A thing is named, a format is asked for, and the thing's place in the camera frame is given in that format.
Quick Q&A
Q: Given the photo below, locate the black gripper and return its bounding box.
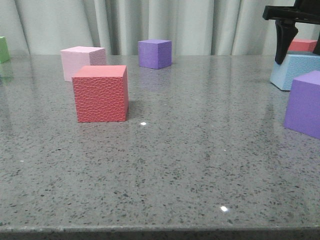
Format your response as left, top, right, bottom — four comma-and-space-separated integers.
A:
262, 0, 320, 65

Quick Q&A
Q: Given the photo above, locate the light blue foam cube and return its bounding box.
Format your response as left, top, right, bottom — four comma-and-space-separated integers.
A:
270, 51, 320, 91

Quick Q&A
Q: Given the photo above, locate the red foam cube at back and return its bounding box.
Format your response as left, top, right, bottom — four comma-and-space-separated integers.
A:
288, 38, 317, 52

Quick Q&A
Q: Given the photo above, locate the large purple foam cube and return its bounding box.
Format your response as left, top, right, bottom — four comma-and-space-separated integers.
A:
283, 70, 320, 139

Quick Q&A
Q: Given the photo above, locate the purple foam cube at back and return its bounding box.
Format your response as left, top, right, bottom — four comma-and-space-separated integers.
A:
138, 39, 172, 69

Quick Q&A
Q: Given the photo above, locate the red textured foam cube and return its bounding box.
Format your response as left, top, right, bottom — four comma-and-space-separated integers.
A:
72, 65, 129, 123

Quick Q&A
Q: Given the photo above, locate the pink foam cube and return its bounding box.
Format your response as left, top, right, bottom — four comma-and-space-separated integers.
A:
60, 46, 107, 82

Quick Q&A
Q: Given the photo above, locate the grey-green curtain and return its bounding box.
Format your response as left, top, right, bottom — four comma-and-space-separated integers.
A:
0, 0, 320, 56

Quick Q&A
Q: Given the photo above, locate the green foam cube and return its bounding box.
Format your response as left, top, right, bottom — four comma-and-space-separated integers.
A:
0, 36, 10, 64

